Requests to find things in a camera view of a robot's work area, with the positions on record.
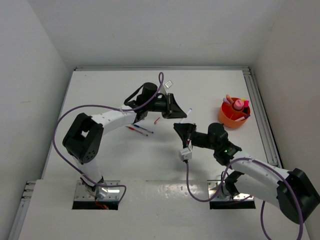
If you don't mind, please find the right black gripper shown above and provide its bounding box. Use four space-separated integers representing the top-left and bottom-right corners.
173 123 218 151

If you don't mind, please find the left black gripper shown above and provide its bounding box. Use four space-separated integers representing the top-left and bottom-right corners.
146 92 187 119

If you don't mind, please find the blue capped white pen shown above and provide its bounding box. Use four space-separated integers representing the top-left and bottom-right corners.
179 108 193 124

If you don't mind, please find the red ballpoint pen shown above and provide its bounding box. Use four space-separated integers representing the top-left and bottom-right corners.
125 125 149 137

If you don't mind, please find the grey orange marker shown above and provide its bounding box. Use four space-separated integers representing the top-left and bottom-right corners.
225 94 234 105

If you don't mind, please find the pink glue bottle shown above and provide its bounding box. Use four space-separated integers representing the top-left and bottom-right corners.
233 99 244 111

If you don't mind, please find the purple capped white pen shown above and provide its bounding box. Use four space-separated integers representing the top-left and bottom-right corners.
235 114 251 122

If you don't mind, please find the pink black highlighter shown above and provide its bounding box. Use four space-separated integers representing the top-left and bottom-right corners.
243 100 249 114

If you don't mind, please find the lilac marker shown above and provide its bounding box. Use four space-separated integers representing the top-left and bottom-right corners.
223 98 232 105

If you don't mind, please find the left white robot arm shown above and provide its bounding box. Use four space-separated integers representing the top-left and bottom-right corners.
62 82 187 193

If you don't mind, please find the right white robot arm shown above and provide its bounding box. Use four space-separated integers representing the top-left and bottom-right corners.
173 123 320 224

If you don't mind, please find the blue ballpoint pen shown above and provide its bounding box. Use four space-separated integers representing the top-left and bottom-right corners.
132 124 154 134

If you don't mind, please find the orange divided container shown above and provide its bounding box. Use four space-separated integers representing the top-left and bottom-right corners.
218 96 251 129

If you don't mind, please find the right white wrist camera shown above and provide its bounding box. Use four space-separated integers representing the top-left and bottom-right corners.
178 147 193 162

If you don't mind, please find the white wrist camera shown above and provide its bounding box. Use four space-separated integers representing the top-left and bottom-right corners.
163 80 173 89
178 147 193 162

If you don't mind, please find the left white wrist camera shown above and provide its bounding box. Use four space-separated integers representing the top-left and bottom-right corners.
163 80 173 89

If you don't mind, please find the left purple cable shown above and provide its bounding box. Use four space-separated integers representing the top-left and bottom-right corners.
52 71 165 204

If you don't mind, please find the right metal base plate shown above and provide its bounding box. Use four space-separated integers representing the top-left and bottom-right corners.
207 180 254 202

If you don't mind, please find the metal base plate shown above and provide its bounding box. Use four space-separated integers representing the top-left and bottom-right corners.
74 180 120 202
207 180 254 202

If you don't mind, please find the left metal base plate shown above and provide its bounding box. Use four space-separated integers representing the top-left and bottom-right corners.
74 180 120 202

